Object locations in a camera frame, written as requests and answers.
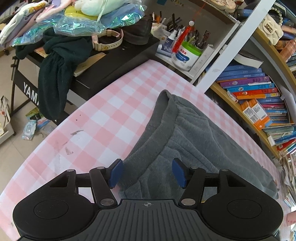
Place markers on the white wooden bookshelf frame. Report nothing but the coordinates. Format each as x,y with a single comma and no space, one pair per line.
245,36

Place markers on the lower orange white box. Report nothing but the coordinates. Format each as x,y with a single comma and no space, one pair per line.
251,115

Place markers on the black Yamaha keyboard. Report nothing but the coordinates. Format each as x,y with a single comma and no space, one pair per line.
114,64

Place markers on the grey sweatshirt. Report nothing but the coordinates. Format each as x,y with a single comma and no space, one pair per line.
177,129

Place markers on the upper orange white box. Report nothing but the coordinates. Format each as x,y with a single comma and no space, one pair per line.
260,112

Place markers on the wet wipes pack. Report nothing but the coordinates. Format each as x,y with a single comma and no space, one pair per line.
29,130

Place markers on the white quilted handbag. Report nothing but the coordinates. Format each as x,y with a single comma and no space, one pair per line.
271,29

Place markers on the white green-lidded tub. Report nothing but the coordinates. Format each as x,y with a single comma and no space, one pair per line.
186,56

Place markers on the orange white box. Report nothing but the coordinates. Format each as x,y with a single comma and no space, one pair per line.
251,115
260,112

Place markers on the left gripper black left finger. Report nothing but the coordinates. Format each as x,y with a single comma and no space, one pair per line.
67,204

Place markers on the red tassel ornament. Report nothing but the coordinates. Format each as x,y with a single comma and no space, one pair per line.
182,36

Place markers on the dark brown hat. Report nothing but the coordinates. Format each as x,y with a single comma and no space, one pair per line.
138,33

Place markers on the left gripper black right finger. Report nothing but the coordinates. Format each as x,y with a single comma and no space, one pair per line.
227,205

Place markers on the white tall carton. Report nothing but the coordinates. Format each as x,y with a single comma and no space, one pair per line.
207,52

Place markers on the pink checked table mat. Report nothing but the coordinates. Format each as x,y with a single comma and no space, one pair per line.
106,128

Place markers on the dark green garment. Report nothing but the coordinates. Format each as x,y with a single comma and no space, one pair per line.
64,54

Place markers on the iridescent plastic bag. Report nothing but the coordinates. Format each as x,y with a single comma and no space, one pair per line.
84,18

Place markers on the leaning row of books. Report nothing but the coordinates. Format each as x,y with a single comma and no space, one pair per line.
242,82

